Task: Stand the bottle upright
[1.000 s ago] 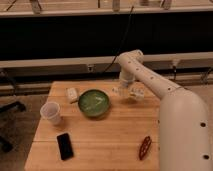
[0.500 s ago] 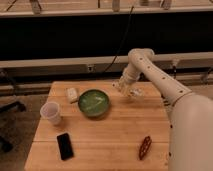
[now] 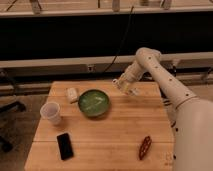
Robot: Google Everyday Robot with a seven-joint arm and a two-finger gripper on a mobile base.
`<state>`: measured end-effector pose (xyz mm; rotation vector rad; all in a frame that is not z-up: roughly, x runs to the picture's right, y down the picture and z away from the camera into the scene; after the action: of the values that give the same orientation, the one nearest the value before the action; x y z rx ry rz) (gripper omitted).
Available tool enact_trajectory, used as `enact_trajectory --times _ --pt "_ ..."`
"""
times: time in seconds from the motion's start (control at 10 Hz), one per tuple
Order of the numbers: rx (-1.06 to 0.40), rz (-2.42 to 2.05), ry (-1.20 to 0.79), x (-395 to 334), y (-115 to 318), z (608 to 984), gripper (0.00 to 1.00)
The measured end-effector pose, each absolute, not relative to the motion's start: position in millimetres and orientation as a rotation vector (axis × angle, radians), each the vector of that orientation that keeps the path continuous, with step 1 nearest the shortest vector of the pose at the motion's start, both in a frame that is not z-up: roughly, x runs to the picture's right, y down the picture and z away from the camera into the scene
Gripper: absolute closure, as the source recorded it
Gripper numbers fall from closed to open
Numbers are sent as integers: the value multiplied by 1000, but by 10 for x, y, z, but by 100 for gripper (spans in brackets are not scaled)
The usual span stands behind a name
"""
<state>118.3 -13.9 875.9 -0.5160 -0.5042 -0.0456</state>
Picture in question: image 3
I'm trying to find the white labelled plastic bottle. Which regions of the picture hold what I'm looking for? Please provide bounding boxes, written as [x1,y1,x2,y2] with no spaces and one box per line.
[112,79,139,96]

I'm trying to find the black smartphone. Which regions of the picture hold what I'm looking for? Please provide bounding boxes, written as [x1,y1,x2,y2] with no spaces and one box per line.
[57,133,74,160]

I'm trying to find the red brown oblong object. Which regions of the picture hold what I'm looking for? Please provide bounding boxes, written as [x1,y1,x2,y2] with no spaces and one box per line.
[139,136,152,160]

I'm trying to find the small white box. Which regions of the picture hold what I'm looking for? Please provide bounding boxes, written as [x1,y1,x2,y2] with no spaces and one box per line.
[67,88,79,103]

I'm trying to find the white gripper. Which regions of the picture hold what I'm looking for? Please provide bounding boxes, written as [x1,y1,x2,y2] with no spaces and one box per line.
[117,73,137,94]

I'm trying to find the green bowl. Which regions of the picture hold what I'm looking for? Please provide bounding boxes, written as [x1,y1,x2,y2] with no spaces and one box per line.
[78,89,110,118]

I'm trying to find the translucent white plastic cup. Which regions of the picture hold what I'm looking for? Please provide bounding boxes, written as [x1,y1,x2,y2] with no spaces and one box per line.
[40,102,61,125]

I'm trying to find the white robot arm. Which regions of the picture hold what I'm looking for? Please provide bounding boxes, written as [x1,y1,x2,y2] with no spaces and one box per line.
[115,48,213,171]

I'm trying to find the black hanging cable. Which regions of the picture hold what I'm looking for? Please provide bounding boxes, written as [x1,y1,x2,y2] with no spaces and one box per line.
[101,5,135,74]

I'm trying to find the black office chair base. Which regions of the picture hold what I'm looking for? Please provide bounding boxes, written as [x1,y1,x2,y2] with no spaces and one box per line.
[0,68,27,154]

